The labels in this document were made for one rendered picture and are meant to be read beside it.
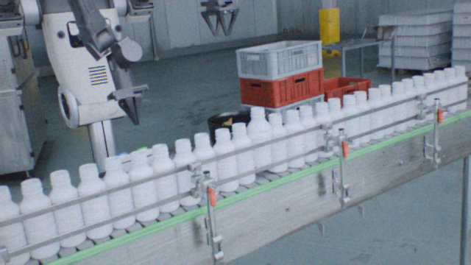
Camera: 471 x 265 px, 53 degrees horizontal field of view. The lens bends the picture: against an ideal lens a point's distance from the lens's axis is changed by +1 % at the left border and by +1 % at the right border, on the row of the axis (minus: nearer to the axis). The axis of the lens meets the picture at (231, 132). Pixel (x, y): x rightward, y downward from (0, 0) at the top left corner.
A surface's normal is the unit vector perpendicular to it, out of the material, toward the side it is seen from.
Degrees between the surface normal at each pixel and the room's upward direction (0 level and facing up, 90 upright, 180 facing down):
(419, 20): 90
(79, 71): 90
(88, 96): 90
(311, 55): 90
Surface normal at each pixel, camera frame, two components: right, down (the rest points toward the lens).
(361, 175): 0.56, 0.18
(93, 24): 0.79, 0.22
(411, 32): -0.84, 0.21
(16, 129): 0.28, 0.25
